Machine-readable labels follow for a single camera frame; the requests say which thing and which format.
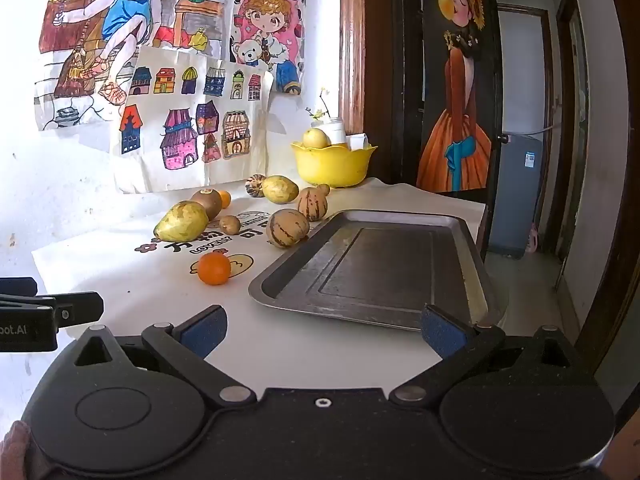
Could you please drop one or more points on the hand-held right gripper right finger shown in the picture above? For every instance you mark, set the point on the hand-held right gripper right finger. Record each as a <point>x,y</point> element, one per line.
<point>442,332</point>

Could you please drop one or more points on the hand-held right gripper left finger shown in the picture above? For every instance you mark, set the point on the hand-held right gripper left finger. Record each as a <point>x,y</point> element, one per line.
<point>207,330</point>

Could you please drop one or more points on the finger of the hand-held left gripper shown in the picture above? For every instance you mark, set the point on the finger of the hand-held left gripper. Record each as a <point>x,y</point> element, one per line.
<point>17,286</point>
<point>80,305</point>

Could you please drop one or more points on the small orange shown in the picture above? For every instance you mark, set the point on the small orange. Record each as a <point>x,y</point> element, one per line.
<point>214,268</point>
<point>225,199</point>

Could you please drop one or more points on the metal baking tray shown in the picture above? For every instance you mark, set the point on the metal baking tray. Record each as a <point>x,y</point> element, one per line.
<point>380,270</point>

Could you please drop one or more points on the large yellow-green mango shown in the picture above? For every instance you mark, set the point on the large yellow-green mango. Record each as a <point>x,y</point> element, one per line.
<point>180,221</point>

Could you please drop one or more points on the brown kiwi with sticker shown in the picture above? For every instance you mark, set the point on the brown kiwi with sticker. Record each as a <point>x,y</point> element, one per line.
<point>209,201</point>

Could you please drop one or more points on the tan striped pepino melon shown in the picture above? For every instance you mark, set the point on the tan striped pepino melon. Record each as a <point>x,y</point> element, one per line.
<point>311,203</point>
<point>287,227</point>

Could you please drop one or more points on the dark striped pepino melon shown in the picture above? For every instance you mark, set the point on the dark striped pepino melon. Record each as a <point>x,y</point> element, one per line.
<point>254,185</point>

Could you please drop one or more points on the small yellow-green mango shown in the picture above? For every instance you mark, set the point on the small yellow-green mango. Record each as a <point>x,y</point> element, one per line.
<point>280,189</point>

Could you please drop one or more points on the white printed tablecloth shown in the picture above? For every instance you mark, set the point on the white printed tablecloth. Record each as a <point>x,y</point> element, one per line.
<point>125,280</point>

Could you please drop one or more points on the pink bag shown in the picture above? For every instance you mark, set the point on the pink bag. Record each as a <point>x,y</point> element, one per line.
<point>532,240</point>

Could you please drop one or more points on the grey appliance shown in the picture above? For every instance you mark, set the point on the grey appliance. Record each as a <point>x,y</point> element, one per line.
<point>517,195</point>

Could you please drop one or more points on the yellow plastic bowl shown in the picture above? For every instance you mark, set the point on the yellow plastic bowl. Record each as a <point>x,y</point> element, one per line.
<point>332,167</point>

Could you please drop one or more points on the coloured houses drawing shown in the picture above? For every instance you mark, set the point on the coloured houses drawing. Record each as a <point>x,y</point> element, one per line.
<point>200,125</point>

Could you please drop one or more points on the white paper cup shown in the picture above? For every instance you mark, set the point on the white paper cup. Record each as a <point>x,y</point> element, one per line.
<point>358,142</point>

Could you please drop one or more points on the pale yellow pear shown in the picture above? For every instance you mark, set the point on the pale yellow pear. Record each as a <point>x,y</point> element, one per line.
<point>316,138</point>

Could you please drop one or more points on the painting of figure in orange dress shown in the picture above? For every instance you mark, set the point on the painting of figure in orange dress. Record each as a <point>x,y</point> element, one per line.
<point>457,110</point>

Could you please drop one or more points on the yellow flower twig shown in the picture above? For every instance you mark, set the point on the yellow flower twig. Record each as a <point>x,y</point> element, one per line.
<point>322,105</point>

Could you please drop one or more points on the drawing of child with fan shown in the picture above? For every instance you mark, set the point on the drawing of child with fan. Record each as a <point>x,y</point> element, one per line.
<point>125,15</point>

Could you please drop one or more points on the cartoon child with bear drawing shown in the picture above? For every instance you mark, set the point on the cartoon child with bear drawing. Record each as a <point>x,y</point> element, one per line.
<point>267,25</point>

